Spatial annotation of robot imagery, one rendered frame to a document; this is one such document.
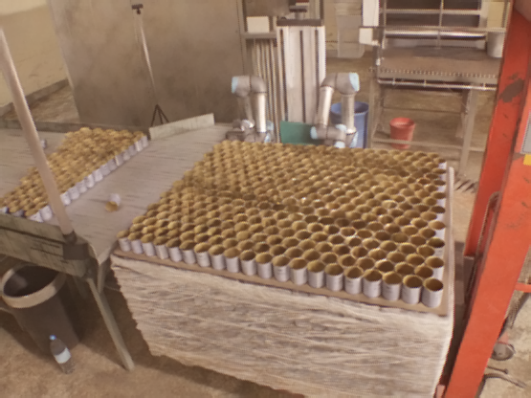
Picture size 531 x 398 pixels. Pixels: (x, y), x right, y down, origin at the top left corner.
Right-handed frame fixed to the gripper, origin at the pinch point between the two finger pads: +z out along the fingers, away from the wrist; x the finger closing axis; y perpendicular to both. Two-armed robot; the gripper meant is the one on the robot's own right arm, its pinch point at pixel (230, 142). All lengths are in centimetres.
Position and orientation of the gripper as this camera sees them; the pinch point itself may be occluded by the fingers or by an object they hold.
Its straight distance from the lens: 270.3
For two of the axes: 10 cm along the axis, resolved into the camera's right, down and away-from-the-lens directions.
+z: -3.0, 5.1, -8.0
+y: 1.1, 8.6, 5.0
